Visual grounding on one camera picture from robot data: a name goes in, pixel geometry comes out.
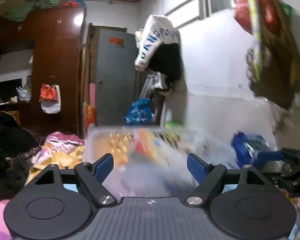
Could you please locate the olive hanging cloth bag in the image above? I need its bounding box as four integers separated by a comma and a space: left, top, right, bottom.
233, 0, 300, 111

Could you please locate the brown wooden wardrobe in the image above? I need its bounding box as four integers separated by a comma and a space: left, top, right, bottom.
0, 7, 86, 135

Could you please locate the orange white hanging bag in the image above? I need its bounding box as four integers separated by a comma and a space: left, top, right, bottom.
39, 83, 61, 114

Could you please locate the white printed hanging bag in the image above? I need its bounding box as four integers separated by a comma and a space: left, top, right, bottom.
134, 14, 179, 72

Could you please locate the grey door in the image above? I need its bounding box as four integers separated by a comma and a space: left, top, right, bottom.
87, 24, 138, 126

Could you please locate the pink floral bedding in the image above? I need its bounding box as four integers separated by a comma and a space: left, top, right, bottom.
27, 132, 85, 182

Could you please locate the blue plastic bag by door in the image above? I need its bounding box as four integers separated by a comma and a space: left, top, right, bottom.
125, 98, 154, 126

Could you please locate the black hanging garment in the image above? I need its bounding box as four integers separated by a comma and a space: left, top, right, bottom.
148, 43, 182, 90

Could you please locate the blue shopping bag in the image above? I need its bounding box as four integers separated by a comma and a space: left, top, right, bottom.
231, 132, 275, 170

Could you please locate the clear plastic laundry basket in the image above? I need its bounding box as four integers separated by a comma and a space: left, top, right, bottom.
84, 126, 237, 200

